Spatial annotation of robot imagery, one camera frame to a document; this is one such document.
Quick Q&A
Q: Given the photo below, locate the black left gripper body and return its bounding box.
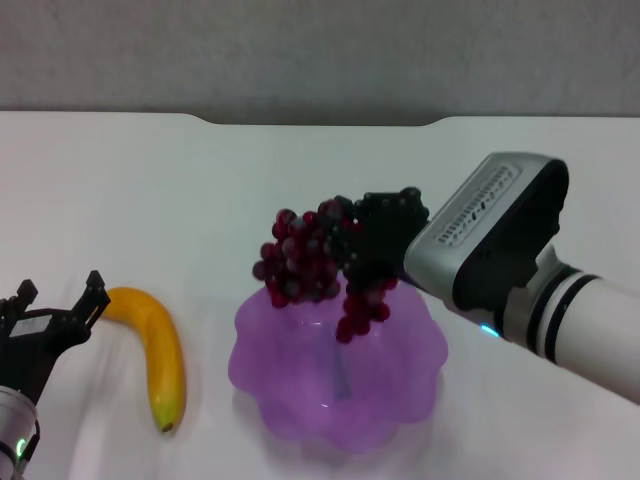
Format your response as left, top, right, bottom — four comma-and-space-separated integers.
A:
0, 307, 94, 406

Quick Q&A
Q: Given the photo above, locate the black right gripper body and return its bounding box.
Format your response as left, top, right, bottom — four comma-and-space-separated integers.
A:
357, 202, 432, 281

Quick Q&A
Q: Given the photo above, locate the dark red grape bunch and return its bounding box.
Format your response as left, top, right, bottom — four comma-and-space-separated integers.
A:
251, 197, 401, 344

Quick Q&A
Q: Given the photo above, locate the yellow banana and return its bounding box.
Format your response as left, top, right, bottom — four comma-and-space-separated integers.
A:
97, 287, 187, 435

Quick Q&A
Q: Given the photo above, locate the purple translucent wavy plate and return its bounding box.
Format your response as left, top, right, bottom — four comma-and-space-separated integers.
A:
228, 287, 450, 456

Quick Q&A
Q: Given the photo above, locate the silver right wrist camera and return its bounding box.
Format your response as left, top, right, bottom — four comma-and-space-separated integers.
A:
403, 152, 571, 314

